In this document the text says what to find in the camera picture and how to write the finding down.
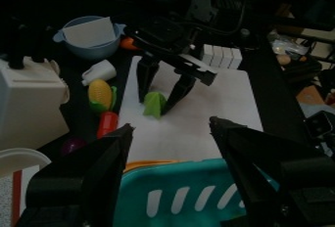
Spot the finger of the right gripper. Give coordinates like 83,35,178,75
161,73,197,114
137,57,161,104

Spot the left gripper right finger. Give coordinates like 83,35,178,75
208,116,335,227

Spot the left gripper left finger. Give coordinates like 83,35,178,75
16,122,137,227

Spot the green toy lettuce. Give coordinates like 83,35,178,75
142,91,167,119

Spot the orange toy carrot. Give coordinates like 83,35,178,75
119,36,141,51

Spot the purple toy eggplant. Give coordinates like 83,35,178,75
60,137,87,156

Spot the white cup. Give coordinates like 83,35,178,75
80,59,118,87

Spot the white cutting board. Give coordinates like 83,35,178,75
117,54,265,164

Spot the yellow toy corn cob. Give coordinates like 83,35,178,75
86,78,118,114

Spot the white ribbed block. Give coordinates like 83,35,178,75
201,43,244,70

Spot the blue-grey toy pot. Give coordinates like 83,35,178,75
52,15,127,61

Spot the red toy sausage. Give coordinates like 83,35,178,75
95,111,121,140

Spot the white toy pot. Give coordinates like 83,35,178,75
0,147,54,227

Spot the teal basket orange rim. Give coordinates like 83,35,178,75
111,158,281,227

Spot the white toy knife block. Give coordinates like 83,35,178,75
0,56,72,151

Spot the brown cardboard box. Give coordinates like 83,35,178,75
296,85,327,106

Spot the clear plastic bag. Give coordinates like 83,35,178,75
269,37,307,57

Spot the white toy cleaver grey handle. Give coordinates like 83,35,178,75
62,17,118,48

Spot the black camera box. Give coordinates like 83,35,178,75
304,110,335,141

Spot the black knife handle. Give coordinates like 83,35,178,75
5,19,28,70
28,22,50,64

